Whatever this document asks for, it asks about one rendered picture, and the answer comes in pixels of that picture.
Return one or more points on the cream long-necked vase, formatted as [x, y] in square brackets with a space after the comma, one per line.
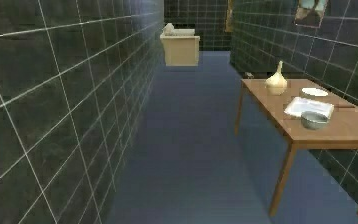
[276, 81]

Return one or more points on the beige armchair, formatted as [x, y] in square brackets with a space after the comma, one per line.
[181, 48]

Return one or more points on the white flat tray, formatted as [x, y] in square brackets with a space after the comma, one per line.
[308, 106]

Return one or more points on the grey bowl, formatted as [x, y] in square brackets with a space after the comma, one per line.
[314, 120]

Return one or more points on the white plate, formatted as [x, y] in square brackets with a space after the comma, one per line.
[314, 92]

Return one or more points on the brown pencil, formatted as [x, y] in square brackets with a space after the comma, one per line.
[344, 106]

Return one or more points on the brown wooden table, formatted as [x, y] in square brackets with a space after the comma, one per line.
[347, 131]

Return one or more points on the brown framed wall picture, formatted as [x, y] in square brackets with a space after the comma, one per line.
[229, 16]

